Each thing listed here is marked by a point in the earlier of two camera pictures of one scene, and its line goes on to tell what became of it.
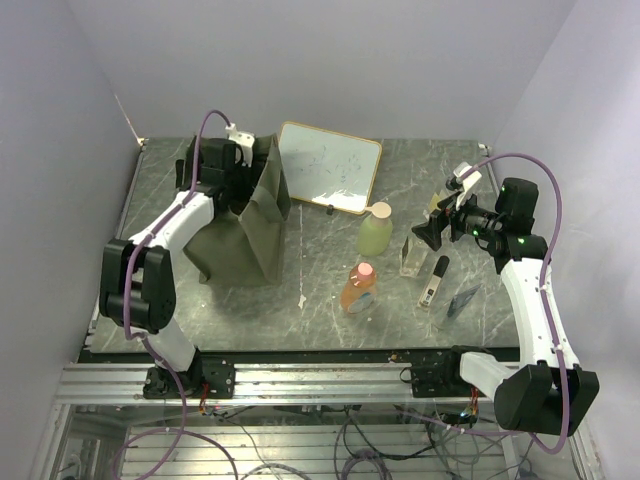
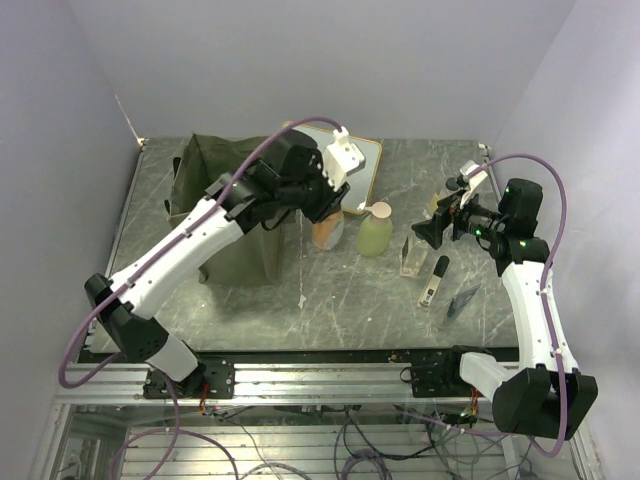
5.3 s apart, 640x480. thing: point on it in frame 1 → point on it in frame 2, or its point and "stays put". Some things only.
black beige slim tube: x=435 y=279 stays put
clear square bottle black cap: x=412 y=256 stays put
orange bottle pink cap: x=359 y=288 → x=327 y=233
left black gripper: x=246 y=193 → x=330 y=201
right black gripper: x=431 y=231 stays put
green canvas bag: x=243 y=246 stays put
